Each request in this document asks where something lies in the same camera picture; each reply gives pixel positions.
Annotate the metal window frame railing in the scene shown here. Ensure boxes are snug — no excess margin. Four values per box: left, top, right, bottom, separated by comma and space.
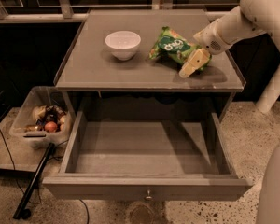
0, 0, 280, 24

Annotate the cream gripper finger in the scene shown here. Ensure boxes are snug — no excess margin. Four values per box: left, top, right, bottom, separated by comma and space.
179, 49, 211, 78

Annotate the white ceramic bowl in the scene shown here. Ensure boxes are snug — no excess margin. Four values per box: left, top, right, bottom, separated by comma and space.
105, 31, 141, 61

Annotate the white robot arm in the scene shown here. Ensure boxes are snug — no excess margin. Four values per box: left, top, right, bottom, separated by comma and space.
194, 0, 280, 224

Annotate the clear plastic storage bin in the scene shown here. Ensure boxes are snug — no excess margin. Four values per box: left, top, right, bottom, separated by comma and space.
9, 86, 72, 148

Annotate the open grey top drawer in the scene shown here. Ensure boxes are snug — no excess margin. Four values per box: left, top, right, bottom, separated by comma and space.
43, 113, 253, 201

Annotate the green rice chip bag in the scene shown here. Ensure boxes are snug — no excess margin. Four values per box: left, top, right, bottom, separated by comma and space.
148, 26, 212, 70

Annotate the black pole on floor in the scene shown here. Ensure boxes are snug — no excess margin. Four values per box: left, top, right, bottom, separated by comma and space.
13, 143, 54, 219

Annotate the red apple in bin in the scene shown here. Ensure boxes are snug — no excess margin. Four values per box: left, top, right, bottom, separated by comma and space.
45, 121, 58, 133

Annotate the metal drawer knob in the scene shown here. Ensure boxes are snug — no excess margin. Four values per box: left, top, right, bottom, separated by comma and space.
144, 190, 153, 201

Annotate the black floor cable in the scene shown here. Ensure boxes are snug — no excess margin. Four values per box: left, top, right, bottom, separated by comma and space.
0, 124, 91, 224

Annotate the grey cabinet with top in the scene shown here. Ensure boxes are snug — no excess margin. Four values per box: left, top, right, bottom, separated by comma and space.
53, 8, 247, 123

